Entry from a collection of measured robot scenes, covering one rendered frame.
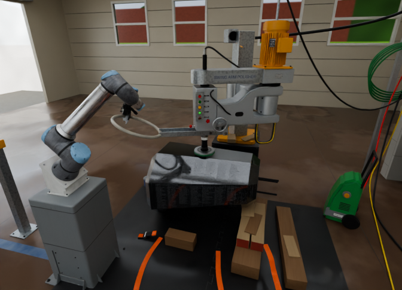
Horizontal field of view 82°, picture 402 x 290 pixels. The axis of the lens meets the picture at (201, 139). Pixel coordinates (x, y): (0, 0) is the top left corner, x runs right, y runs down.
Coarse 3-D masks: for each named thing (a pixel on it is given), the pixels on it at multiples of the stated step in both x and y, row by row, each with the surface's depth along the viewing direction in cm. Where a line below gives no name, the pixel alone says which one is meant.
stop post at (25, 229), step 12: (0, 144) 217; (0, 156) 220; (0, 168) 221; (0, 180) 228; (12, 180) 233; (12, 192) 234; (12, 204) 238; (24, 216) 249; (24, 228) 250; (36, 228) 258
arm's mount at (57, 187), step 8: (48, 160) 174; (56, 160) 179; (48, 168) 171; (48, 176) 171; (80, 176) 185; (48, 184) 174; (56, 184) 172; (64, 184) 172; (72, 184) 179; (80, 184) 187; (48, 192) 177; (56, 192) 175; (64, 192) 174; (72, 192) 178
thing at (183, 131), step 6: (222, 126) 244; (162, 132) 223; (168, 132) 224; (174, 132) 225; (180, 132) 226; (186, 132) 227; (192, 132) 228; (198, 132) 229; (204, 132) 230; (210, 132) 231; (216, 132) 233; (222, 132) 234; (228, 132) 235
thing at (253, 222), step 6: (252, 204) 257; (246, 210) 247; (252, 210) 247; (246, 216) 241; (252, 216) 239; (258, 216) 239; (252, 222) 231; (258, 222) 231; (246, 228) 224; (252, 228) 224
